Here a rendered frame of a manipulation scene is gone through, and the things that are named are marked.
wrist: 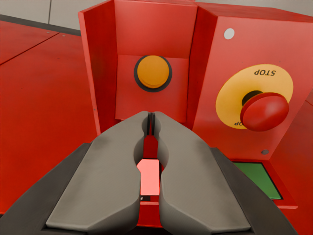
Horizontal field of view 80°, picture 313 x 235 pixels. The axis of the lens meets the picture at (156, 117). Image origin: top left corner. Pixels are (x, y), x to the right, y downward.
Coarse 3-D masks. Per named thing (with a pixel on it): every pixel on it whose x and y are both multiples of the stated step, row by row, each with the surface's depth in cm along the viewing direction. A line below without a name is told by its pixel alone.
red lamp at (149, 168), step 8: (144, 160) 22; (152, 160) 22; (144, 168) 21; (152, 168) 21; (144, 176) 20; (152, 176) 20; (144, 184) 19; (152, 184) 19; (144, 192) 19; (152, 192) 19
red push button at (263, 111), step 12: (252, 96) 17; (264, 96) 15; (276, 96) 15; (252, 108) 16; (264, 108) 16; (276, 108) 16; (288, 108) 16; (240, 120) 17; (252, 120) 16; (264, 120) 16; (276, 120) 16
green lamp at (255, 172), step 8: (240, 168) 22; (248, 168) 22; (256, 168) 22; (248, 176) 21; (256, 176) 21; (264, 176) 21; (256, 184) 20; (264, 184) 20; (272, 184) 20; (264, 192) 20; (272, 192) 20
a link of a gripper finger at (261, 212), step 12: (216, 156) 9; (228, 168) 8; (228, 180) 7; (240, 180) 7; (240, 192) 7; (252, 192) 7; (240, 204) 7; (252, 204) 7; (264, 204) 7; (252, 216) 6; (264, 216) 6; (276, 216) 6; (252, 228) 6; (264, 228) 6; (276, 228) 6; (288, 228) 6
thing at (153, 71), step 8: (152, 56) 22; (144, 64) 22; (152, 64) 22; (160, 64) 22; (144, 72) 22; (152, 72) 22; (160, 72) 22; (168, 72) 23; (144, 80) 22; (152, 80) 22; (160, 80) 22; (152, 88) 23
